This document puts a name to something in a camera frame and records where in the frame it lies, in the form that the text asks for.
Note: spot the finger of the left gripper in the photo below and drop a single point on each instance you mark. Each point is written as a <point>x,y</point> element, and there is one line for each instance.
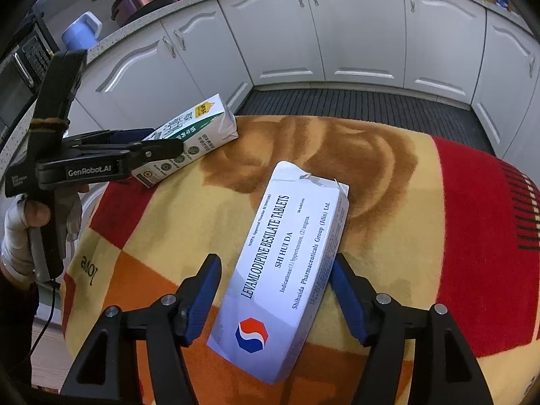
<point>142,152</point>
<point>110,136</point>

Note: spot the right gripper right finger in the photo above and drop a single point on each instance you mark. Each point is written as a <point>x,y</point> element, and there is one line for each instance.
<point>445,371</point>

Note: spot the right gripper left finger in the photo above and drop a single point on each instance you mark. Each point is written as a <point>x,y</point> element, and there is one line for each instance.
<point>105,370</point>

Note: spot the green white milk carton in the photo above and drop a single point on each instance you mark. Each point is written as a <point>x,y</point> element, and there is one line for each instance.
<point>202,129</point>

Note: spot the white levamlodipine medicine box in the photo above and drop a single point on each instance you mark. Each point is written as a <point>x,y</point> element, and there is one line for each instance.
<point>281,274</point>

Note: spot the black microwave oven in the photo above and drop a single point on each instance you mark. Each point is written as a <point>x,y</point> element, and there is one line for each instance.
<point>22,72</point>

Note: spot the blue electric kettle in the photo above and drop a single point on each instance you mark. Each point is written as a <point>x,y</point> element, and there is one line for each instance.
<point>83,33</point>

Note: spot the white base cabinets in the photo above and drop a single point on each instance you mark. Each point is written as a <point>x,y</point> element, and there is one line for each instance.
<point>464,52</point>

